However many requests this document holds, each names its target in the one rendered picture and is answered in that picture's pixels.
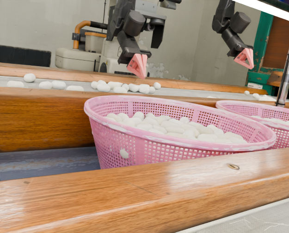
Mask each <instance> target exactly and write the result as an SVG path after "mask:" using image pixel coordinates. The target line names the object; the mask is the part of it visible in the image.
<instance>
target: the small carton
mask: <svg viewBox="0 0 289 233"><path fill-rule="evenodd" d="M247 87H251V88H256V89H262V87H263V85H259V84H254V83H248V86H247Z"/></svg>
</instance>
